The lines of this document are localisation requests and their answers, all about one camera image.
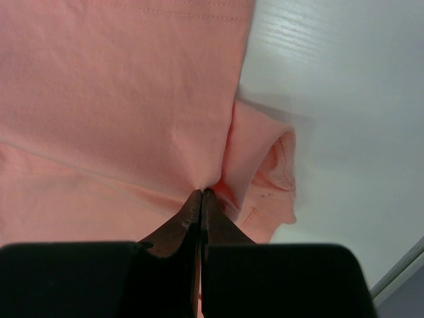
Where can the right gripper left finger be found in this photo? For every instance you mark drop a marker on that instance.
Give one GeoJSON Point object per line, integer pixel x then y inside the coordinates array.
{"type": "Point", "coordinates": [154, 277]}

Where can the pink t-shirt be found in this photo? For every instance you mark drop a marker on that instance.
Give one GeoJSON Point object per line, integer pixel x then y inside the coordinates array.
{"type": "Point", "coordinates": [113, 112]}

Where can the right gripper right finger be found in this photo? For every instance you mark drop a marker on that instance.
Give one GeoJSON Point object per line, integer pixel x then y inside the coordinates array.
{"type": "Point", "coordinates": [240, 278]}

